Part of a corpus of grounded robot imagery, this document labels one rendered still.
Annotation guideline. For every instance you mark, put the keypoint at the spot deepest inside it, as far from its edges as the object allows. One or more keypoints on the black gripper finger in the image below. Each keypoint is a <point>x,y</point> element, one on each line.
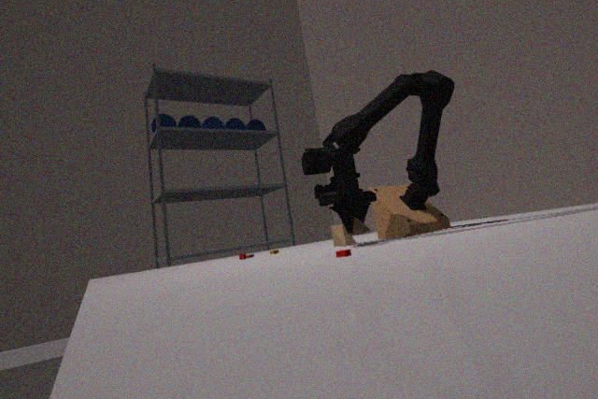
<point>361,211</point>
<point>346,214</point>

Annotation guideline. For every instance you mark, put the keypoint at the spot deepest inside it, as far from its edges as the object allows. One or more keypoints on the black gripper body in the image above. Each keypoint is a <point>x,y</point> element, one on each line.
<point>347,190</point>

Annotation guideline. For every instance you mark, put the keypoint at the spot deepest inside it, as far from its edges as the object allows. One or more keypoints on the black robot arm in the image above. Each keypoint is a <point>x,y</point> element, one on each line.
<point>434,91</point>

